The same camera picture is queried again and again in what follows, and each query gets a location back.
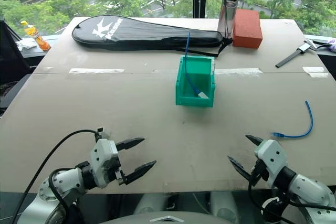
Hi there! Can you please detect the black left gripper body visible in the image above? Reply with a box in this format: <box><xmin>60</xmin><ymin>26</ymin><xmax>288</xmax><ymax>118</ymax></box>
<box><xmin>104</xmin><ymin>142</ymin><xmax>128</xmax><ymax>186</ymax></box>

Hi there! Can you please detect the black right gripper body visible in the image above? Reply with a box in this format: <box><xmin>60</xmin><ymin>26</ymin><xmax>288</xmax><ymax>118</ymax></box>
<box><xmin>249</xmin><ymin>158</ymin><xmax>269</xmax><ymax>187</ymax></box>

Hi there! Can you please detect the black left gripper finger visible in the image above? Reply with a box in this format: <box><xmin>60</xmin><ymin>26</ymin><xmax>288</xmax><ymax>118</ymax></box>
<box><xmin>123</xmin><ymin>159</ymin><xmax>157</xmax><ymax>185</ymax></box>
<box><xmin>115</xmin><ymin>137</ymin><xmax>146</xmax><ymax>152</ymax></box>

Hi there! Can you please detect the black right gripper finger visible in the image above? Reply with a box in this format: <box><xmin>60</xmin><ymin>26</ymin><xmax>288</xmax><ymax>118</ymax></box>
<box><xmin>245</xmin><ymin>134</ymin><xmax>264</xmax><ymax>146</ymax></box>
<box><xmin>226</xmin><ymin>155</ymin><xmax>255</xmax><ymax>187</ymax></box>

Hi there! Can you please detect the silver robot torso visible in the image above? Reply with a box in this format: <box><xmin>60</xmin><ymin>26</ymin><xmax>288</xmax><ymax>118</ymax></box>
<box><xmin>99</xmin><ymin>210</ymin><xmax>237</xmax><ymax>224</ymax></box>

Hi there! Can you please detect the green plastic bin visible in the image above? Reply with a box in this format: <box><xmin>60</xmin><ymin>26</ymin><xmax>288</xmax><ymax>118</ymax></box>
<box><xmin>175</xmin><ymin>55</ymin><xmax>217</xmax><ymax>108</ymax></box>

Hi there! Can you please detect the long clear tape strip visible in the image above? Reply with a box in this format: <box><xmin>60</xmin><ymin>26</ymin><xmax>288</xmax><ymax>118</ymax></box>
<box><xmin>68</xmin><ymin>68</ymin><xmax>125</xmax><ymax>74</ymax></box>
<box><xmin>216</xmin><ymin>67</ymin><xmax>264</xmax><ymax>75</ymax></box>

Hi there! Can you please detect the black stick with white clip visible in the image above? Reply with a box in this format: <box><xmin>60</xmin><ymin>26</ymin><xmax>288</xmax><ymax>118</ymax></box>
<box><xmin>275</xmin><ymin>40</ymin><xmax>317</xmax><ymax>68</ymax></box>

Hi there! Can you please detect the wide clear tape strip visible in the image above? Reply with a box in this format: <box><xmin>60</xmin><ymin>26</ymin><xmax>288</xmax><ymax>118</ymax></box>
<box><xmin>302</xmin><ymin>66</ymin><xmax>330</xmax><ymax>78</ymax></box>

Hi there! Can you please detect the black racket cover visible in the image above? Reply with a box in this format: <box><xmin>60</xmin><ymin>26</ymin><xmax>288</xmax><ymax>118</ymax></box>
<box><xmin>71</xmin><ymin>15</ymin><xmax>234</xmax><ymax>58</ymax></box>

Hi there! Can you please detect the red brick block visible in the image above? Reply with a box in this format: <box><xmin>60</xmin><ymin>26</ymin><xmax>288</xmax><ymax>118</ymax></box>
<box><xmin>232</xmin><ymin>8</ymin><xmax>264</xmax><ymax>49</ymax></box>

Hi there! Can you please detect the clear bottle with black cap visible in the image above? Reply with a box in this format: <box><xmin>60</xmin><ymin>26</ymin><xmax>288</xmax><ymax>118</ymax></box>
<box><xmin>217</xmin><ymin>0</ymin><xmax>242</xmax><ymax>39</ymax></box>

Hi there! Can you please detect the orange drink bottle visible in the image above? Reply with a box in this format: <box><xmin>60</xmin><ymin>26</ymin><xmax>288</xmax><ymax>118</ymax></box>
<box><xmin>20</xmin><ymin>20</ymin><xmax>51</xmax><ymax>52</ymax></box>

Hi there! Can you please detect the white crumpled tissue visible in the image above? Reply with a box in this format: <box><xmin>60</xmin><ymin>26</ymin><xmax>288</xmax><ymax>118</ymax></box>
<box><xmin>15</xmin><ymin>38</ymin><xmax>38</xmax><ymax>51</ymax></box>

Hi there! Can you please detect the dark side furniture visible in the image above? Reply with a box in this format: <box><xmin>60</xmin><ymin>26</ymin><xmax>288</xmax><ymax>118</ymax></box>
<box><xmin>0</xmin><ymin>18</ymin><xmax>36</xmax><ymax>116</ymax></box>

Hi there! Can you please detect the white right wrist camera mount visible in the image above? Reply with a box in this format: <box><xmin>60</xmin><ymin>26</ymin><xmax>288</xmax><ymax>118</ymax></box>
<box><xmin>254</xmin><ymin>139</ymin><xmax>288</xmax><ymax>188</ymax></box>

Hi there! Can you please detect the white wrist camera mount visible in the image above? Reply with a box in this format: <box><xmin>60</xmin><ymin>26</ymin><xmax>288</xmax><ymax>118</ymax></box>
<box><xmin>254</xmin><ymin>139</ymin><xmax>288</xmax><ymax>188</ymax></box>
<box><xmin>90</xmin><ymin>138</ymin><xmax>119</xmax><ymax>188</ymax></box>

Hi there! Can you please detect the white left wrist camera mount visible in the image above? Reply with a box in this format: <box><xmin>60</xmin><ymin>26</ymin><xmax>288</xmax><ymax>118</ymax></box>
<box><xmin>90</xmin><ymin>138</ymin><xmax>119</xmax><ymax>188</ymax></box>

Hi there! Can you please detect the blue cable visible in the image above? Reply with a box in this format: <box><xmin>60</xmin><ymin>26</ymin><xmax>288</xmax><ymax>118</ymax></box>
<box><xmin>182</xmin><ymin>32</ymin><xmax>211</xmax><ymax>101</ymax></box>
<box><xmin>270</xmin><ymin>100</ymin><xmax>314</xmax><ymax>140</ymax></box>

